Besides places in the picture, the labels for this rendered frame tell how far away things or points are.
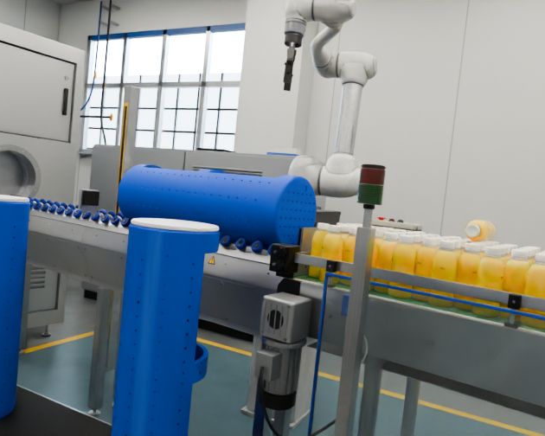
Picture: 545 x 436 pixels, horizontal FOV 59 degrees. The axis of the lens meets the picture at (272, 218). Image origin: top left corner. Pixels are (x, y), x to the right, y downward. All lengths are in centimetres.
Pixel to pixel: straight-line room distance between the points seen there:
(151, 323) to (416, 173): 345
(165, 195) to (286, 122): 282
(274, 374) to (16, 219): 122
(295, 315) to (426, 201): 325
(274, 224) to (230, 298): 36
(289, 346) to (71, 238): 145
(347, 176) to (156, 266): 124
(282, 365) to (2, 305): 119
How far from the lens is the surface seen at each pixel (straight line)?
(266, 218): 168
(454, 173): 451
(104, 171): 466
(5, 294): 217
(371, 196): 122
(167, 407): 157
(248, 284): 175
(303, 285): 151
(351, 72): 258
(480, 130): 454
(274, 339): 145
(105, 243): 234
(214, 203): 184
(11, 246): 214
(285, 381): 148
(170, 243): 143
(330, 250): 152
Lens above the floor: 116
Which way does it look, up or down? 3 degrees down
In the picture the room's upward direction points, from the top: 6 degrees clockwise
